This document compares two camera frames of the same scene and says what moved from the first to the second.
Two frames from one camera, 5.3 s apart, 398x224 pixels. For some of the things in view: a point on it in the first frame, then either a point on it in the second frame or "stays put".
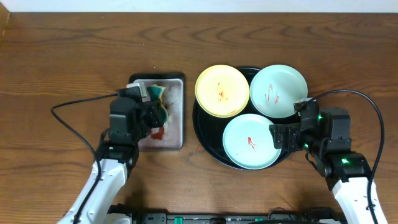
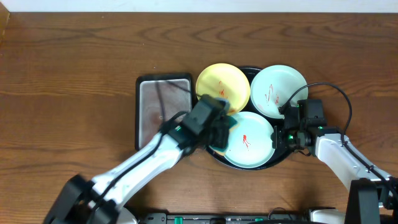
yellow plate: x=222 y=91 stays put
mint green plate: x=248 y=142 stays put
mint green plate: x=275 y=89 stays put
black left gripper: x=153 y=113 → x=223 y=132
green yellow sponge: x=155 y=91 → x=232 y=122
